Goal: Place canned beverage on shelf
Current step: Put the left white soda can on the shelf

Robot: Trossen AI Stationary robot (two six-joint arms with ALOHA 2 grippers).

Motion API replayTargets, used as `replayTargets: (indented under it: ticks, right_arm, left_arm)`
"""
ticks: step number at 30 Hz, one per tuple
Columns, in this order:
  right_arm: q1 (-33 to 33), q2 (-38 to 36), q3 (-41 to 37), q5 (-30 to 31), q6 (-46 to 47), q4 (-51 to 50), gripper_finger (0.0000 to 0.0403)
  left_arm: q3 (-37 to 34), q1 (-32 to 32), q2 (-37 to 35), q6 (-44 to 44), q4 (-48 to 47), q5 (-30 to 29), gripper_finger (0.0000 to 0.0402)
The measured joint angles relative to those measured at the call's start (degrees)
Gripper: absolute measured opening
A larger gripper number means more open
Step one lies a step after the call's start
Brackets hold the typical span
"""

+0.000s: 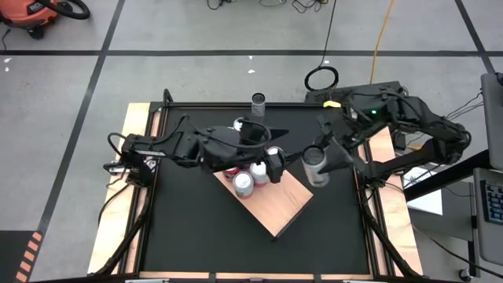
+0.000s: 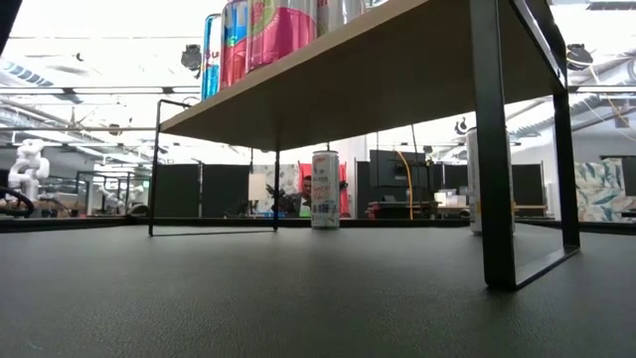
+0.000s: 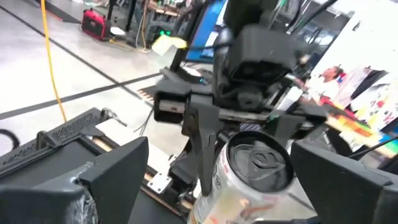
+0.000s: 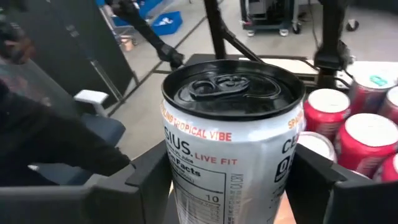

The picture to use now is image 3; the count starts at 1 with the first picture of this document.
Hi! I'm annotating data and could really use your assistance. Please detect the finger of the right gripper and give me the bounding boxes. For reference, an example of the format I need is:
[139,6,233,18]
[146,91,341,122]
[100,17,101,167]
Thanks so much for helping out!
[269,113,308,147]
[182,102,224,197]

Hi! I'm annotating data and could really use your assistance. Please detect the red black equipment case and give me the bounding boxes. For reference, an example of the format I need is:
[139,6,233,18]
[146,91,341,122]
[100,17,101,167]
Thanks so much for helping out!
[81,8,112,41]

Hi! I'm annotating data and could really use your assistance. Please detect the yellow extension cable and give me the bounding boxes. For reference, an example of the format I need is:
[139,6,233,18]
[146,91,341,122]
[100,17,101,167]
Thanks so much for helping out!
[40,0,68,123]

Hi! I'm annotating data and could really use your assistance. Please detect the tall silver can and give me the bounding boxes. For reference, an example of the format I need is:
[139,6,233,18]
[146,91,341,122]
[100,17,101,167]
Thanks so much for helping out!
[187,130,295,224]

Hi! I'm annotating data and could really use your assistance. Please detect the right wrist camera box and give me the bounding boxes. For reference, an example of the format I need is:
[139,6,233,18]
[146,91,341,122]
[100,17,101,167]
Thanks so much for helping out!
[229,24,307,85]

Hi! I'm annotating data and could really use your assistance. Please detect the wooden top workbench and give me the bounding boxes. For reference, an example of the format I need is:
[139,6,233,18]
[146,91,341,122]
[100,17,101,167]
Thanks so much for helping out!
[323,105,398,156]

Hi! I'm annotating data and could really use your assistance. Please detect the person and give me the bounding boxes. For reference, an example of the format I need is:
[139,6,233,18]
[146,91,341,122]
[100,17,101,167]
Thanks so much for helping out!
[306,65,346,103]

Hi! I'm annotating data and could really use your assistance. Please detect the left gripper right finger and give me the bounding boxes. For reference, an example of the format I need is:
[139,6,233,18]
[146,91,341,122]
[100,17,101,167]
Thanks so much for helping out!
[290,141,398,224]

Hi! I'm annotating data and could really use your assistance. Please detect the grey computer monitor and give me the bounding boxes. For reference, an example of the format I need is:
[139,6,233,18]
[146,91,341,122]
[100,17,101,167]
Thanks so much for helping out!
[185,0,229,63]

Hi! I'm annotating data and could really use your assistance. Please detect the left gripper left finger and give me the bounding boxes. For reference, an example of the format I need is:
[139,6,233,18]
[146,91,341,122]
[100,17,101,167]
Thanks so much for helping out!
[0,138,150,224]

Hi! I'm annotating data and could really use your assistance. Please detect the black coiled cable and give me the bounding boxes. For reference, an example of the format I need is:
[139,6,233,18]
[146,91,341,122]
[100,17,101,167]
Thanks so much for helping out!
[0,129,21,150]

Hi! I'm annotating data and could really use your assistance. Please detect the silver metal bracket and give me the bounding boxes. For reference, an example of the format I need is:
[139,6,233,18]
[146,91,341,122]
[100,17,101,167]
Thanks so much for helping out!
[146,172,174,194]

